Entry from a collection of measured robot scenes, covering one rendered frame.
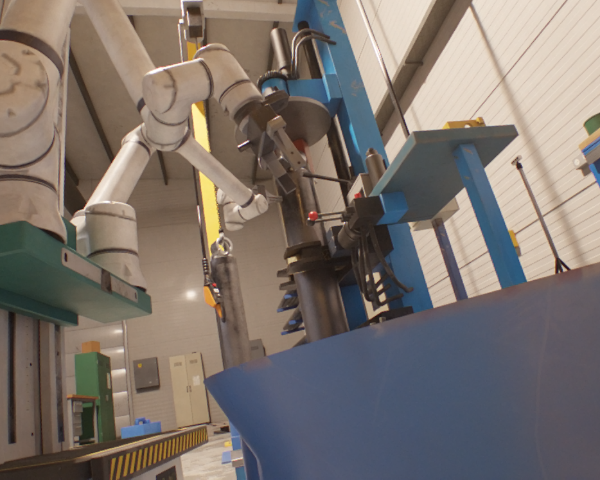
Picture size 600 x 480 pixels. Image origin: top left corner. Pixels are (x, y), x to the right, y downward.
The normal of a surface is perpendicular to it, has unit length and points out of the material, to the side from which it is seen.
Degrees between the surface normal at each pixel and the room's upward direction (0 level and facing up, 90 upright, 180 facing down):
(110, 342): 90
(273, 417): 117
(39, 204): 68
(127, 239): 90
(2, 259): 180
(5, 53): 94
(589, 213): 90
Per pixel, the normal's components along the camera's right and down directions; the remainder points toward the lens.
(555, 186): -0.96, 0.12
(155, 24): 0.09, 0.91
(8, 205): 0.27, -0.73
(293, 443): -0.62, 0.34
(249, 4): 0.17, -0.40
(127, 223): 0.82, -0.37
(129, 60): 0.00, -0.22
